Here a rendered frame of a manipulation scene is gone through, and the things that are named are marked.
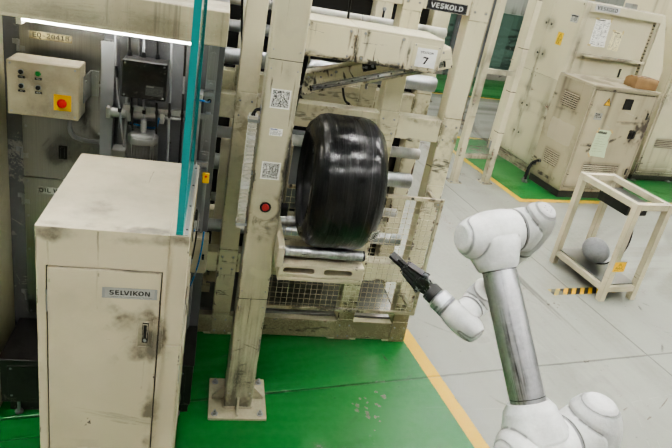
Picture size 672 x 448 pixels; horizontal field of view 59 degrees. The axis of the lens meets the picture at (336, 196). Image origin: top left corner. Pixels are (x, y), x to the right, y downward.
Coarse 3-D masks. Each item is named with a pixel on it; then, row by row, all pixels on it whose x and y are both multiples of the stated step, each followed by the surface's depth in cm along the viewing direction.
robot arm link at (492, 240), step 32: (480, 224) 170; (512, 224) 172; (480, 256) 171; (512, 256) 170; (512, 288) 169; (512, 320) 167; (512, 352) 166; (512, 384) 166; (512, 416) 163; (544, 416) 160
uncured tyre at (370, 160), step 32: (320, 128) 230; (352, 128) 230; (320, 160) 222; (352, 160) 222; (384, 160) 228; (320, 192) 221; (352, 192) 222; (384, 192) 227; (320, 224) 226; (352, 224) 227
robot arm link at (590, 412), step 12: (576, 396) 173; (588, 396) 170; (600, 396) 171; (564, 408) 172; (576, 408) 168; (588, 408) 166; (600, 408) 166; (612, 408) 167; (576, 420) 167; (588, 420) 165; (600, 420) 164; (612, 420) 164; (588, 432) 164; (600, 432) 164; (612, 432) 164; (588, 444) 163; (600, 444) 164; (612, 444) 165
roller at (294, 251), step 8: (288, 248) 241; (296, 248) 241; (304, 248) 242; (312, 248) 243; (320, 248) 244; (328, 248) 246; (296, 256) 242; (304, 256) 243; (312, 256) 243; (320, 256) 243; (328, 256) 244; (336, 256) 245; (344, 256) 245; (352, 256) 246; (360, 256) 247
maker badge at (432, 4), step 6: (432, 0) 273; (438, 0) 273; (426, 6) 273; (432, 6) 274; (438, 6) 274; (444, 6) 275; (450, 6) 275; (456, 6) 275; (462, 6) 276; (450, 12) 276; (456, 12) 277; (462, 12) 277
